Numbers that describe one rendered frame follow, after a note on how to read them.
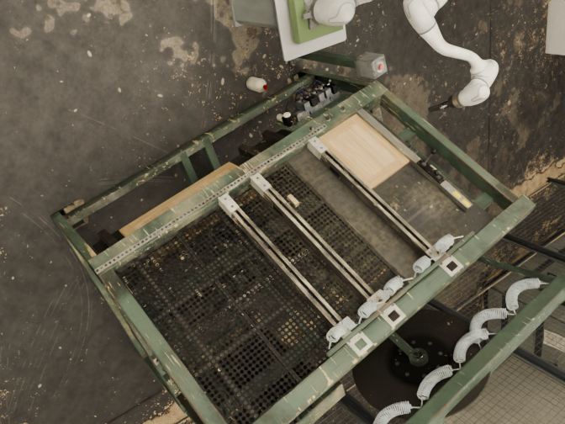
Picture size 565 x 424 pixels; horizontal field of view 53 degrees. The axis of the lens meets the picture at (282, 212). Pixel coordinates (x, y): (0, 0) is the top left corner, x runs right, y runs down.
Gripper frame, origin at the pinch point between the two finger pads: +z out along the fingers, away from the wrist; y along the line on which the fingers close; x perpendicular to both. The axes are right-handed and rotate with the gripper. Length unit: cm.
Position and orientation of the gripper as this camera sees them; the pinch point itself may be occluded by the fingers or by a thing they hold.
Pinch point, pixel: (433, 108)
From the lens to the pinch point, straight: 350.2
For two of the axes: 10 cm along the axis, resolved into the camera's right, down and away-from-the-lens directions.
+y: 7.9, -4.9, 3.8
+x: -4.7, -8.7, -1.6
